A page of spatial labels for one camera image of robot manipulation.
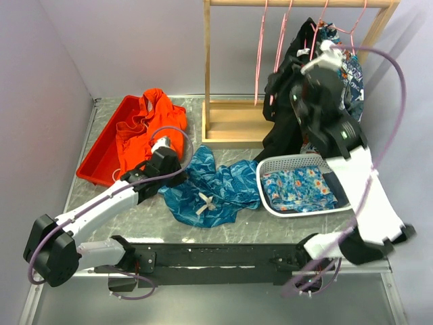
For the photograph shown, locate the dark navy cloth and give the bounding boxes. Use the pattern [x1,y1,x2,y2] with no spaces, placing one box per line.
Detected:
[323,172,349,209]

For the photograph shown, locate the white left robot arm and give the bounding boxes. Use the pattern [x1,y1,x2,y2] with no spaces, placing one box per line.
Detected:
[23,146,186,287]

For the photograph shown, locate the blue floral shorts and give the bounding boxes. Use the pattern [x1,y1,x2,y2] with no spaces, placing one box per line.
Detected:
[260,166,337,213]

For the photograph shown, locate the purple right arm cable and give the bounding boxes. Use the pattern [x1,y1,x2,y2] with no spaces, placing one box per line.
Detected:
[280,45,407,299]

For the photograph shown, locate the red plastic bin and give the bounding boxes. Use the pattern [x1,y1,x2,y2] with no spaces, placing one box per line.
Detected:
[76,95,187,188]

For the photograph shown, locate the blue leaf-print shorts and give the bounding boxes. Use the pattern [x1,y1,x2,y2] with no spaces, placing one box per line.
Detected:
[159,145,260,228]

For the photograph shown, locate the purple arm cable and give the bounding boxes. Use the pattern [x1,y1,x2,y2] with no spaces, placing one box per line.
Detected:
[280,45,407,299]
[28,126,194,301]

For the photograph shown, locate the blue orange patterned shorts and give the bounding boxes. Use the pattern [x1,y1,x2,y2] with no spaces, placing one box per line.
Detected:
[300,22,365,156]

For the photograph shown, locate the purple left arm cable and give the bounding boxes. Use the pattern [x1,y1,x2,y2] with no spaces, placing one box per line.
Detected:
[28,126,194,301]

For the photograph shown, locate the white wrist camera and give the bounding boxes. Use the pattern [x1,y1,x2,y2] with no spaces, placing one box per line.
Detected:
[300,40,344,75]
[151,136,174,156]

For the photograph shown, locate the black shorts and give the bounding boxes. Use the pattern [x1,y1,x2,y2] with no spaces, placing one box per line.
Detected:
[254,18,321,163]

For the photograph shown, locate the pink wire hanger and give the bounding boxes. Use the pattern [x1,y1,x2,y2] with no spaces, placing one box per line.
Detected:
[254,0,268,106]
[273,0,293,72]
[333,0,369,57]
[304,0,329,61]

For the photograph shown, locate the white perforated basket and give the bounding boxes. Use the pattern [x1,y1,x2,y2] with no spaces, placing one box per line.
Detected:
[256,154,351,218]

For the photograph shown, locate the wooden clothes rack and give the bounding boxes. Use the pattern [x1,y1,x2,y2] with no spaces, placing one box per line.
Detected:
[202,1,400,149]

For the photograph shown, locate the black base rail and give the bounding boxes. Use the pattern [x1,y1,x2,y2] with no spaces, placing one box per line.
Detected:
[93,240,390,289]

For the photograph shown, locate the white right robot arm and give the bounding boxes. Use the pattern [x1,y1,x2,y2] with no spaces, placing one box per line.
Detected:
[290,66,416,270]

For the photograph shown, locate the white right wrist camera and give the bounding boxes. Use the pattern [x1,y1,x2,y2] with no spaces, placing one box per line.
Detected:
[300,40,344,75]

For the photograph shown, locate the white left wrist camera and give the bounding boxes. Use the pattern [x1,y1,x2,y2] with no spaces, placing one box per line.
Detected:
[151,136,174,156]

